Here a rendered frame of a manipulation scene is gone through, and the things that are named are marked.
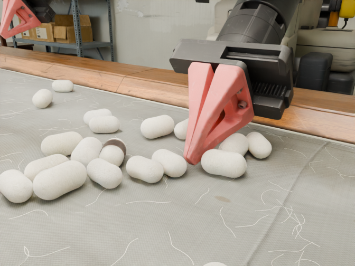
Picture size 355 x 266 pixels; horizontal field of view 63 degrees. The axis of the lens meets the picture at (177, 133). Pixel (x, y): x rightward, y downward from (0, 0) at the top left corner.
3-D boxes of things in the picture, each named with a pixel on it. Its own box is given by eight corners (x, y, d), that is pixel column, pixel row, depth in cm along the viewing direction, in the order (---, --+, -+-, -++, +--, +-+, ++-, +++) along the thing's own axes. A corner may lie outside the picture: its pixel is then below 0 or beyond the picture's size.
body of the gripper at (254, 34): (282, 64, 21) (311, -5, 23) (168, 52, 26) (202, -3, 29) (287, 114, 26) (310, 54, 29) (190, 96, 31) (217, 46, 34)
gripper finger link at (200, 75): (236, 158, 18) (283, 49, 21) (147, 133, 22) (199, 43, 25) (252, 196, 23) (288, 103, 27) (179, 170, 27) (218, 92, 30)
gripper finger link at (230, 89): (203, 149, 19) (252, 47, 23) (124, 126, 23) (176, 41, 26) (225, 186, 25) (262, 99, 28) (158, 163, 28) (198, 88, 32)
